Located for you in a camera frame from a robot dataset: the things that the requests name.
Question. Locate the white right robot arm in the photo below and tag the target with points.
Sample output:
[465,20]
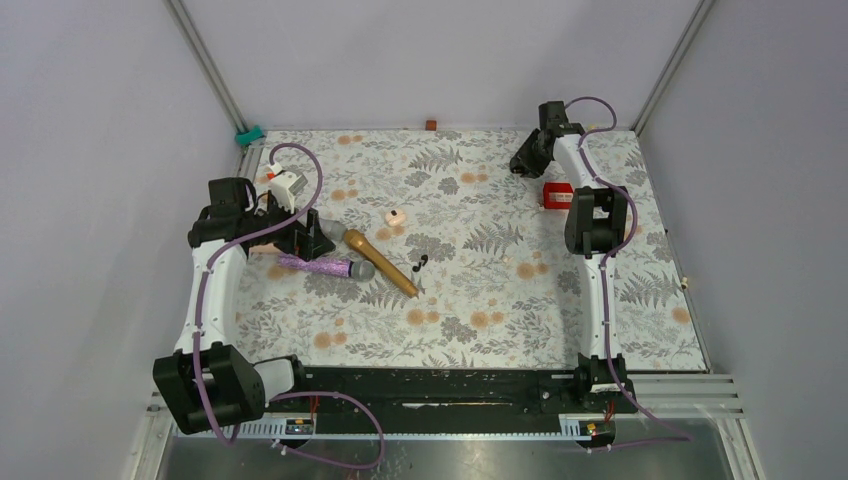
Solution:
[593,234]

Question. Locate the purple glitter microphone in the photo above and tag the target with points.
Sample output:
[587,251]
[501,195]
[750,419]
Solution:
[362,270]

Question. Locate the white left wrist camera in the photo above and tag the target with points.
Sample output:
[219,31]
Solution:
[285,185]

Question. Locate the red box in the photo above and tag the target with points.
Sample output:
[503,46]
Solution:
[557,195]

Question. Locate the teal curved block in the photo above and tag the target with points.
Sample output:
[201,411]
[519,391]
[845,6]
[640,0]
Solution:
[244,139]

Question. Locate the cream earbud charging case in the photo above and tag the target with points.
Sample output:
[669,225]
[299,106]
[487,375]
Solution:
[395,217]

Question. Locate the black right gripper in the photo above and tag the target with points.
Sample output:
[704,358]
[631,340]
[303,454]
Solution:
[533,169]

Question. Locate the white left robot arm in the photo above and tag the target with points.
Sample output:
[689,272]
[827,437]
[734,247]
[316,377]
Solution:
[206,383]

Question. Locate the pink microphone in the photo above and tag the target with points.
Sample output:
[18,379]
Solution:
[269,249]

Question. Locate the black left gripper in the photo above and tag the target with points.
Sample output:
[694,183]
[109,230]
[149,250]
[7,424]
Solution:
[307,242]

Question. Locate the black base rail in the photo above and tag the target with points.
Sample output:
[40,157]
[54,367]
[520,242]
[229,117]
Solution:
[422,401]

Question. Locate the silver microphone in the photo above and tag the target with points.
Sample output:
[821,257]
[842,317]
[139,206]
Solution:
[333,230]

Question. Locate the gold microphone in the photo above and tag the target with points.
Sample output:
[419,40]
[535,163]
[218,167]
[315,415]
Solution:
[359,243]

